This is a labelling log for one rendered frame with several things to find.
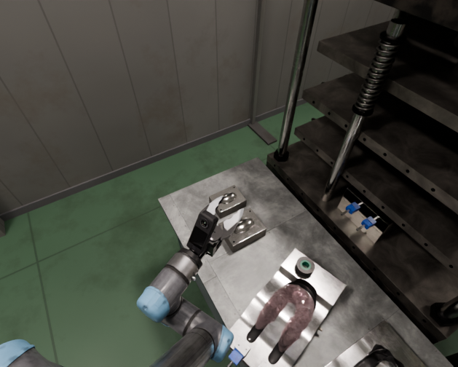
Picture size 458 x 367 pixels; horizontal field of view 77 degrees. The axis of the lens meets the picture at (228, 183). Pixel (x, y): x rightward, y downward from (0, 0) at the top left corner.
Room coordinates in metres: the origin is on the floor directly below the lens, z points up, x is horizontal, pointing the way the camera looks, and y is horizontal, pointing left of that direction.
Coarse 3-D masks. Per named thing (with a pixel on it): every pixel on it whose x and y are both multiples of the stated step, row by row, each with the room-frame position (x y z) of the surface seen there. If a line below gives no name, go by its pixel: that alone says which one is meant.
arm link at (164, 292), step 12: (168, 276) 0.28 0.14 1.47; (180, 276) 0.28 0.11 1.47; (156, 288) 0.25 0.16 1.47; (168, 288) 0.25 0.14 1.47; (180, 288) 0.26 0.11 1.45; (144, 300) 0.22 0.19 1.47; (156, 300) 0.22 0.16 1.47; (168, 300) 0.23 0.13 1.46; (180, 300) 0.25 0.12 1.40; (144, 312) 0.21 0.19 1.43; (156, 312) 0.20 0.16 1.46; (168, 312) 0.21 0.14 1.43
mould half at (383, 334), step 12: (384, 324) 0.34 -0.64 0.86; (372, 336) 0.28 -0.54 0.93; (384, 336) 0.29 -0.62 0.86; (396, 336) 0.29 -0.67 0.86; (348, 348) 0.24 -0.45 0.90; (360, 348) 0.24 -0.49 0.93; (372, 348) 0.24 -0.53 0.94; (384, 348) 0.25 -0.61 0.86; (396, 348) 0.25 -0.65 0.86; (408, 348) 0.25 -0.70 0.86; (336, 360) 0.21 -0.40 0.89; (348, 360) 0.20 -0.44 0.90; (384, 360) 0.20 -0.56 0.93; (408, 360) 0.21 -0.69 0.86; (420, 360) 0.21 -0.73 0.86
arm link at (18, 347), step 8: (8, 344) 0.10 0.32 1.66; (16, 344) 0.10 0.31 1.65; (24, 344) 0.10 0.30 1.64; (32, 344) 0.10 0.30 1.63; (0, 352) 0.08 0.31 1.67; (8, 352) 0.08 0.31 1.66; (16, 352) 0.09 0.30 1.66; (24, 352) 0.09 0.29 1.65; (32, 352) 0.09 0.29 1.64; (0, 360) 0.07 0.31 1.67; (8, 360) 0.07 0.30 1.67; (16, 360) 0.07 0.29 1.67; (24, 360) 0.08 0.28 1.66; (32, 360) 0.08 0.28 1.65; (40, 360) 0.08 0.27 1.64; (48, 360) 0.08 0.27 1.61
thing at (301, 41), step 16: (304, 0) 1.39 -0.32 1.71; (304, 16) 1.37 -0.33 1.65; (400, 16) 1.71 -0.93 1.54; (304, 32) 1.37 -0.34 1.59; (304, 48) 1.36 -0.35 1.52; (304, 64) 1.38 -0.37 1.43; (288, 96) 1.38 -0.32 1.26; (288, 112) 1.37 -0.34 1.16; (288, 128) 1.37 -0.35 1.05; (432, 304) 0.44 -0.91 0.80; (448, 304) 0.40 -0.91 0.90; (448, 320) 0.36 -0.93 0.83
